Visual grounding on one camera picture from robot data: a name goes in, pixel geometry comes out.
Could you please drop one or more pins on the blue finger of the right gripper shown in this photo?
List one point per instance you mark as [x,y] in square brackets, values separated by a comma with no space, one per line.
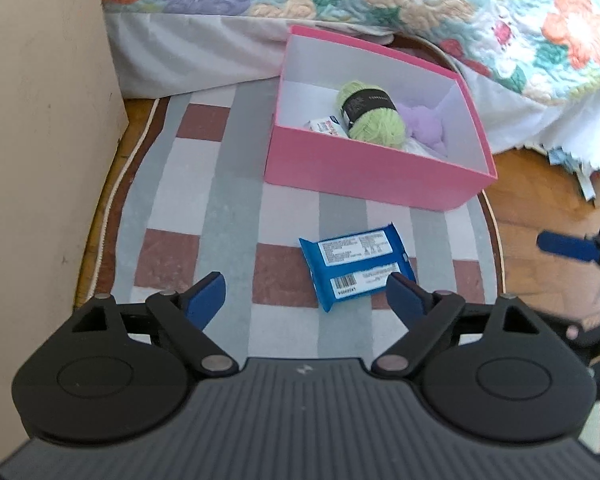
[568,246]

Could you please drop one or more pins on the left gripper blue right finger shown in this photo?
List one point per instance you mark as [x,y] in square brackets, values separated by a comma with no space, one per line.
[407,300]

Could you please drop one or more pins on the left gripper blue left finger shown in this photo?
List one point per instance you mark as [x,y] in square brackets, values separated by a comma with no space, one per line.
[204,299]

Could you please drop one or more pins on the blue snack wrapper pack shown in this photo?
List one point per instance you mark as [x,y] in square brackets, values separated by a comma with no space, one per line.
[355,265]

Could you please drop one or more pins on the purple plush toy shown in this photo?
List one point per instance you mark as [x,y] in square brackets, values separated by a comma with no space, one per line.
[424,126]

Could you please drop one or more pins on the green yarn skein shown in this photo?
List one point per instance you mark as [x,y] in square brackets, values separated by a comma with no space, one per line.
[369,115]

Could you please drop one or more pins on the white tissue packet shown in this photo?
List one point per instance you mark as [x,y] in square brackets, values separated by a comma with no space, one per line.
[328,125]

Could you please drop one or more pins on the paper scraps under bed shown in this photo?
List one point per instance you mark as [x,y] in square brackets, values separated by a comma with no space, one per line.
[588,178]

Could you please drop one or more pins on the striped checked rug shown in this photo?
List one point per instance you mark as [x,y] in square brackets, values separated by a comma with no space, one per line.
[192,199]

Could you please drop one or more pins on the pink cardboard box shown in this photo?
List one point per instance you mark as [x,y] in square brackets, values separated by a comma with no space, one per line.
[316,64]

